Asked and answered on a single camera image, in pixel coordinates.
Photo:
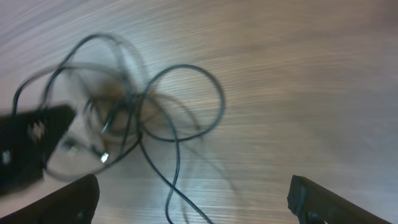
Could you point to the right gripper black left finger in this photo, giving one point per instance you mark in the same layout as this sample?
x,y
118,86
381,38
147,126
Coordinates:
x,y
74,203

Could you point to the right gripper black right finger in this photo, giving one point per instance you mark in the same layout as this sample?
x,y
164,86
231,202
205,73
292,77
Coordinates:
x,y
312,203

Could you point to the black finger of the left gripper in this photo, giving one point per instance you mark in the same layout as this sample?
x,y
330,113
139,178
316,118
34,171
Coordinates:
x,y
28,139

